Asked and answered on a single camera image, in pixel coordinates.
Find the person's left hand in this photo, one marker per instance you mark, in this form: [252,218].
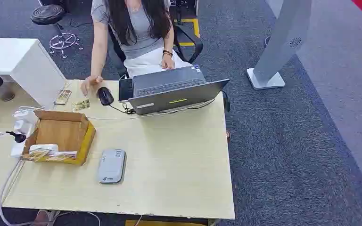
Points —
[167,63]

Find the person's right hand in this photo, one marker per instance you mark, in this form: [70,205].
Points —
[89,84]

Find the black computer mouse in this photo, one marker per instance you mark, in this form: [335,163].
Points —
[105,96]

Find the printed card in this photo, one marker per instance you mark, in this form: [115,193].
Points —
[63,155]
[80,105]
[36,155]

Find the grey laptop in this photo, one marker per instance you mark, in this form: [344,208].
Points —
[171,90]

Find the black office chair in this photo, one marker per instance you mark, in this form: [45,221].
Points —
[190,46]

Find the black phone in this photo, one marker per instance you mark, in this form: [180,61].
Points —
[125,89]

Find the yellow floor tape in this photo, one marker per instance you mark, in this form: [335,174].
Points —
[195,29]

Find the person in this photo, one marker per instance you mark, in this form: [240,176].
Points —
[140,28]

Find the wooden card box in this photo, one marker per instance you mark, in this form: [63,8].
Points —
[64,132]

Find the white cabinet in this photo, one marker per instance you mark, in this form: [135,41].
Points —
[18,62]

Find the white power strip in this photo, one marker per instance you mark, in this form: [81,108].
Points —
[23,128]

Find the black round stool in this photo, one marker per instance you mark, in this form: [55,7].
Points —
[48,14]

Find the grey card reader device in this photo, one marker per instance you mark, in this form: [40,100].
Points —
[112,166]

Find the black plug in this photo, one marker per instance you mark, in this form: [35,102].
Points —
[18,137]

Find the grey standing pillar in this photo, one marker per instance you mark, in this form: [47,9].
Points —
[281,43]

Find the wooden board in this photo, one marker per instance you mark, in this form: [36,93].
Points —
[165,223]

